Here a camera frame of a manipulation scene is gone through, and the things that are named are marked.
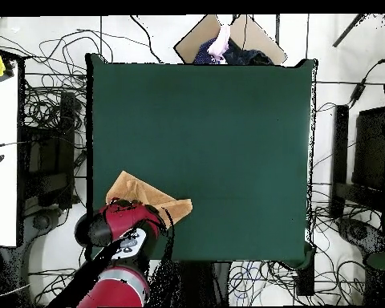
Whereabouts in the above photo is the orange terry towel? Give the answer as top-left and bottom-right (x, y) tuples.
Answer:
(105, 170), (193, 229)

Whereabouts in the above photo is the dark green table cloth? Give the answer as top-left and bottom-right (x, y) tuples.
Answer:
(84, 52), (318, 269)

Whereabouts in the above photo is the dark blue garment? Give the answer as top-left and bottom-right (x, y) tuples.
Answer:
(192, 37), (274, 66)

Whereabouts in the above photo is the pale pink garment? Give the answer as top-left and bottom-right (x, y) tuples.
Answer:
(207, 24), (232, 64)

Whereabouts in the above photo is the brown cardboard box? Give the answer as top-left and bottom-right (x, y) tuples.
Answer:
(173, 14), (288, 66)

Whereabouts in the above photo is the grey round chair base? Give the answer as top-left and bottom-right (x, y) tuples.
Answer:
(30, 212), (53, 231)

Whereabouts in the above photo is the black office chair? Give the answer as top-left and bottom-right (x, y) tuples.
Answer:
(330, 104), (385, 219)

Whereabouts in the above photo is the white side table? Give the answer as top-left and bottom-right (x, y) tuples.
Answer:
(0, 47), (20, 248)

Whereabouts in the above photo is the black rod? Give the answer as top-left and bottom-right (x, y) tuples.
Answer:
(332, 13), (368, 48)

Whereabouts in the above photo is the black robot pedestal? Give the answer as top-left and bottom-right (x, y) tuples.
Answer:
(158, 261), (231, 307)

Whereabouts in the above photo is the black power adapter cable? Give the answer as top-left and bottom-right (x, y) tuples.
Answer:
(347, 59), (385, 107)

